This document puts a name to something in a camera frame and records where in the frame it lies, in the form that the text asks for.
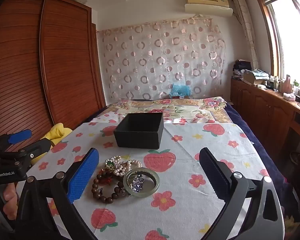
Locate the open cardboard box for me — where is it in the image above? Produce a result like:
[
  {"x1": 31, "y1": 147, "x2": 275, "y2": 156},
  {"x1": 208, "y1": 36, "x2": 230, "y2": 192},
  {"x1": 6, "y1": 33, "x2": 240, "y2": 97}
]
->
[{"x1": 243, "y1": 69, "x2": 268, "y2": 85}]

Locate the navy bed sheet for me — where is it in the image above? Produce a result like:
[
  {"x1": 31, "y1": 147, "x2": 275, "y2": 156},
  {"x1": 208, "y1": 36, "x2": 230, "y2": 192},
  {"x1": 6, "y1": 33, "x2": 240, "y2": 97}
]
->
[{"x1": 225, "y1": 102, "x2": 295, "y2": 218}]

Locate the white pearl bracelet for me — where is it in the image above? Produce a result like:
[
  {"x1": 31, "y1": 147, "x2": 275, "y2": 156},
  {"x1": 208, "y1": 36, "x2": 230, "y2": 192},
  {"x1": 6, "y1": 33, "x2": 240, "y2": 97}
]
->
[{"x1": 105, "y1": 156, "x2": 142, "y2": 178}]

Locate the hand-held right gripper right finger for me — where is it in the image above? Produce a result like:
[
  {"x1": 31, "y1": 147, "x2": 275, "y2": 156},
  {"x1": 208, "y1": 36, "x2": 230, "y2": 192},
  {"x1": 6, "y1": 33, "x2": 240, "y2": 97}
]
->
[{"x1": 199, "y1": 147, "x2": 285, "y2": 240}]

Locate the brown wooden cabinet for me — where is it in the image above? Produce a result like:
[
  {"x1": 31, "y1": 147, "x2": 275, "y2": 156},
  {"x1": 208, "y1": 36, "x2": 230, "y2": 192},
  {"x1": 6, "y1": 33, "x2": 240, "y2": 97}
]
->
[{"x1": 230, "y1": 77, "x2": 300, "y2": 160}]

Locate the pile of dark clothes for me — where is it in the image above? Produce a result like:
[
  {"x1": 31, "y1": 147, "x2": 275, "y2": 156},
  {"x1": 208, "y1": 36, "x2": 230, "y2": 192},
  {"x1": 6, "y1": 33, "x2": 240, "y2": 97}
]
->
[{"x1": 234, "y1": 59, "x2": 253, "y2": 78}]

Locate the person's left hand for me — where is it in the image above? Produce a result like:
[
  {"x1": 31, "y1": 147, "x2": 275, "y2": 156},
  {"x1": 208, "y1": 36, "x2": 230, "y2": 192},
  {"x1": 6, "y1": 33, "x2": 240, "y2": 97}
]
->
[{"x1": 0, "y1": 183, "x2": 17, "y2": 215}]

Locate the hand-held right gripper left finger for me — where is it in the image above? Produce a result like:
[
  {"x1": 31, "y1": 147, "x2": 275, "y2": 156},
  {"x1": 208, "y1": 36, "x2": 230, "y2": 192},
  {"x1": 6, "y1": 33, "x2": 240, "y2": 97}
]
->
[{"x1": 15, "y1": 147, "x2": 100, "y2": 240}]

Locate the black jewelry box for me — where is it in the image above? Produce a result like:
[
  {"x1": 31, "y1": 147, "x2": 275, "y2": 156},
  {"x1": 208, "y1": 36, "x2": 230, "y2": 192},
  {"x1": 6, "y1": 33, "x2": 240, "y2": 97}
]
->
[{"x1": 113, "y1": 112, "x2": 164, "y2": 149}]

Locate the brown wooden wardrobe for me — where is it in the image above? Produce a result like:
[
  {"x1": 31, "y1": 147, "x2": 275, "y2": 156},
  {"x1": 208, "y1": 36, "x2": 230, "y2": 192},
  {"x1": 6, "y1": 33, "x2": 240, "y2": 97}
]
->
[{"x1": 0, "y1": 0, "x2": 107, "y2": 153}]

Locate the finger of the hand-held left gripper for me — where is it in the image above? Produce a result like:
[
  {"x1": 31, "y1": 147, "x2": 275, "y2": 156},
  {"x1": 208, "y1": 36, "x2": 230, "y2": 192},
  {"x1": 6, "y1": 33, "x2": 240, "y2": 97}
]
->
[
  {"x1": 5, "y1": 139, "x2": 52, "y2": 165},
  {"x1": 0, "y1": 129, "x2": 32, "y2": 153}
]

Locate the tied window curtain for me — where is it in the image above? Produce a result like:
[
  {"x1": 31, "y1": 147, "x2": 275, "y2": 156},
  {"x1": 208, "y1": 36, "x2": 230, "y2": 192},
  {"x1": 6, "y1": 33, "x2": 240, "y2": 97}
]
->
[{"x1": 231, "y1": 0, "x2": 258, "y2": 70}]

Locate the circle patterned sheer curtain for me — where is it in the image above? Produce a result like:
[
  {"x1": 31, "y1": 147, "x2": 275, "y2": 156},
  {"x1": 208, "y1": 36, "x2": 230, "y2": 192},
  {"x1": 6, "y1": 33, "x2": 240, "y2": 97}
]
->
[{"x1": 97, "y1": 17, "x2": 227, "y2": 100}]

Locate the pink bottle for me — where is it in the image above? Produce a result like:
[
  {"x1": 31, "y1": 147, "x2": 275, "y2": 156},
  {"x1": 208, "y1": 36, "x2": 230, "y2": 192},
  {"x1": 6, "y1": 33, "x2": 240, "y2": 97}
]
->
[{"x1": 284, "y1": 74, "x2": 293, "y2": 94}]

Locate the brown wooden bead bracelet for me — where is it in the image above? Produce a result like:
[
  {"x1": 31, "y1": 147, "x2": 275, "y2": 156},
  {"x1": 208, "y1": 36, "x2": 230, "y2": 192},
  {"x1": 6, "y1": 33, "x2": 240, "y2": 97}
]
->
[{"x1": 91, "y1": 171, "x2": 127, "y2": 204}]

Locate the blue crystal hair comb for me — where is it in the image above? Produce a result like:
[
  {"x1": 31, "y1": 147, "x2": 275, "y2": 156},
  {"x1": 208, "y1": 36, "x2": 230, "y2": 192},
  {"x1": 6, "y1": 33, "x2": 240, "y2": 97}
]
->
[{"x1": 130, "y1": 174, "x2": 147, "y2": 190}]

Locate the window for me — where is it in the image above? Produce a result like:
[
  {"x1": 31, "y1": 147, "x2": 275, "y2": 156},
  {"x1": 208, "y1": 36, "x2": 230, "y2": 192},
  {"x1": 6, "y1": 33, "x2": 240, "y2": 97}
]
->
[{"x1": 255, "y1": 0, "x2": 300, "y2": 100}]

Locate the strawberry print tablecloth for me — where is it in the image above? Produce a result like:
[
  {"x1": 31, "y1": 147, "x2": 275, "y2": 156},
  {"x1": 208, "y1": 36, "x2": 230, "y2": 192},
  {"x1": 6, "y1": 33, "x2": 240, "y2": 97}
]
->
[{"x1": 15, "y1": 120, "x2": 285, "y2": 240}]

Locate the pale green jade bangle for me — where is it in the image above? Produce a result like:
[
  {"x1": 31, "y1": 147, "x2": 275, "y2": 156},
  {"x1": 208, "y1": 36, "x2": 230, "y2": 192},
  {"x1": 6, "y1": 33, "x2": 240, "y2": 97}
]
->
[{"x1": 123, "y1": 168, "x2": 161, "y2": 197}]

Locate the yellow cloth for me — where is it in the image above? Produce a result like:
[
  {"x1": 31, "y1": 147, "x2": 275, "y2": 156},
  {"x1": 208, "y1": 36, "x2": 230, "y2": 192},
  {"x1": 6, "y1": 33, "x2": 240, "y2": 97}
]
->
[{"x1": 31, "y1": 123, "x2": 73, "y2": 165}]

